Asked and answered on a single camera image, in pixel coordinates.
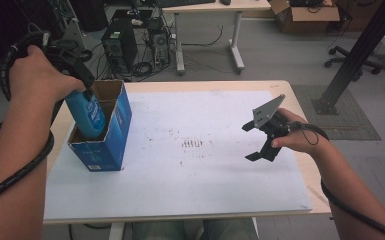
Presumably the black metal post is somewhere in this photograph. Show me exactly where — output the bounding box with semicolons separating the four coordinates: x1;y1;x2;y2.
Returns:
310;0;385;116

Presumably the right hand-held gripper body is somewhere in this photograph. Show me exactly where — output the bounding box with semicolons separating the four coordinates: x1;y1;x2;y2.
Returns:
251;94;292;163

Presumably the large black computer tower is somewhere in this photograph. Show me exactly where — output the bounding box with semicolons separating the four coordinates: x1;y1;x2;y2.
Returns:
100;18;139;77

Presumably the person's right hand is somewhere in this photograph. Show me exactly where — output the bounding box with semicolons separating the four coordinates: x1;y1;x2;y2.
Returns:
270;108;328;158

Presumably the small black computer tower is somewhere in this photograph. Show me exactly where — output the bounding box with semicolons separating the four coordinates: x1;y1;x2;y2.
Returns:
147;18;172;67

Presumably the white office desk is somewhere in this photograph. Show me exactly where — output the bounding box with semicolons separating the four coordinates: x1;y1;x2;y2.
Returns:
161;0;273;76

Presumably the black office chair base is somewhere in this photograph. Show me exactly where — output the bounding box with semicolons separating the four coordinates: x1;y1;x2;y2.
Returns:
324;45;385;76

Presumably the black keyboard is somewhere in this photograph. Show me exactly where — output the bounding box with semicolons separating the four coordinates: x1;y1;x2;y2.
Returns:
155;0;217;9

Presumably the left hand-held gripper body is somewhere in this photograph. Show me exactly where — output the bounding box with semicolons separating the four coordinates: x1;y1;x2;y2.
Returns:
44;40;96;93

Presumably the open cardboard box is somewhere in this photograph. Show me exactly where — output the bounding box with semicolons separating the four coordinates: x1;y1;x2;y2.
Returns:
268;0;342;35

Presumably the blue plastic bottle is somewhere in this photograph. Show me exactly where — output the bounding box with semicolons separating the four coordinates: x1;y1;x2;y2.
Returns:
64;89;107;140

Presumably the blue carton box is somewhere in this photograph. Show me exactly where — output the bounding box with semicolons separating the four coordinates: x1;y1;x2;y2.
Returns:
67;79;133;173

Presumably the grey floor mat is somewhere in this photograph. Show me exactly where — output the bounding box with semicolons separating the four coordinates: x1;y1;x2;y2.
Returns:
291;84;383;142

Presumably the white paper sheet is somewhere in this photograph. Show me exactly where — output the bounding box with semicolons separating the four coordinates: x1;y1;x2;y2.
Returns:
43;90;314;221

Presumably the person's left hand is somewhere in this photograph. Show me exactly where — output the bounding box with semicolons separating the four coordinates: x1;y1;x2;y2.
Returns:
7;44;87;102

